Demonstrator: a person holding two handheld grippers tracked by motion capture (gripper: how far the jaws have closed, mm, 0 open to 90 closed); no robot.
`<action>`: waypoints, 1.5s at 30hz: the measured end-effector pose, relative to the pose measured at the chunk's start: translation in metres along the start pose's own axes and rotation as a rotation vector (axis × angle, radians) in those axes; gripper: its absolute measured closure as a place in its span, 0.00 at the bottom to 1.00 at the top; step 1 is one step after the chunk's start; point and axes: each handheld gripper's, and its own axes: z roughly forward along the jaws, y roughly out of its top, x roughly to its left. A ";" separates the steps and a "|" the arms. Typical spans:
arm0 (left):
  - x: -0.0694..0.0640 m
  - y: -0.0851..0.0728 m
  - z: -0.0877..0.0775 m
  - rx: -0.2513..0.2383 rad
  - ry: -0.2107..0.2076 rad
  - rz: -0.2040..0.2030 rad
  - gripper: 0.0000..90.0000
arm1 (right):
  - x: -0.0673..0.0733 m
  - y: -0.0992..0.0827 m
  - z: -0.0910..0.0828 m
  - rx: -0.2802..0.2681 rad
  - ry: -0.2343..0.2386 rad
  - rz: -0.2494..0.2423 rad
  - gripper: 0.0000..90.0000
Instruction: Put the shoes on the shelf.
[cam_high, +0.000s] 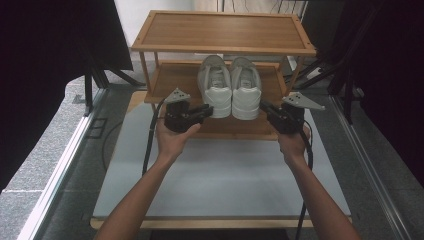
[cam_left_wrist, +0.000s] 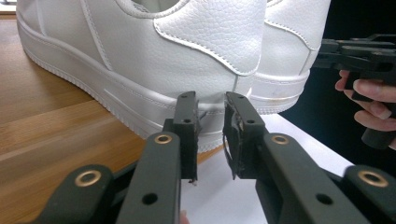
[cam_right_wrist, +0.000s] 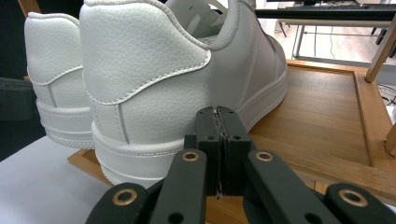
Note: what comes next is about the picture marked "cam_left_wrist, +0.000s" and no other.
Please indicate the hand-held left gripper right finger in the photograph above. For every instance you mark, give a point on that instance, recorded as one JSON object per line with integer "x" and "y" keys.
{"x": 280, "y": 180}

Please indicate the white sneaker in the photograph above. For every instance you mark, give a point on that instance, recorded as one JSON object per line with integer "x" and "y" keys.
{"x": 286, "y": 56}
{"x": 140, "y": 62}

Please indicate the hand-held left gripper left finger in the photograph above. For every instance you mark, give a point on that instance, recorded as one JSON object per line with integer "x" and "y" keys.
{"x": 165, "y": 174}

